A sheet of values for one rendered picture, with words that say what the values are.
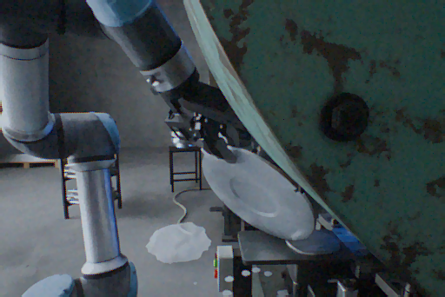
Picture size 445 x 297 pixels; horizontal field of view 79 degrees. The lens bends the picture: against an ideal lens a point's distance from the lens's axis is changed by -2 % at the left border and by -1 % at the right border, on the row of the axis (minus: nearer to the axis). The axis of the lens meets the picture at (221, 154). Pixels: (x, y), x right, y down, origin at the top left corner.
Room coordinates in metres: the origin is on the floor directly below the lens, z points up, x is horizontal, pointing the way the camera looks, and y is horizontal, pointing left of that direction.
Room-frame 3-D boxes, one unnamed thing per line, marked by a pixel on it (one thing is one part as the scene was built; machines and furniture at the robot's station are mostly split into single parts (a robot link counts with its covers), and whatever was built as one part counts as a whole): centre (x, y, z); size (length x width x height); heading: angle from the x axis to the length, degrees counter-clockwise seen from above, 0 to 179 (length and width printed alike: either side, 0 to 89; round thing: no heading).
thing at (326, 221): (0.78, -0.34, 0.76); 0.17 x 0.06 x 0.10; 2
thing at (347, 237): (0.61, -0.34, 0.76); 0.15 x 0.09 x 0.05; 2
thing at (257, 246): (0.60, -0.17, 0.72); 0.25 x 0.14 x 0.14; 92
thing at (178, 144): (3.61, 0.50, 0.40); 0.45 x 0.40 x 0.79; 14
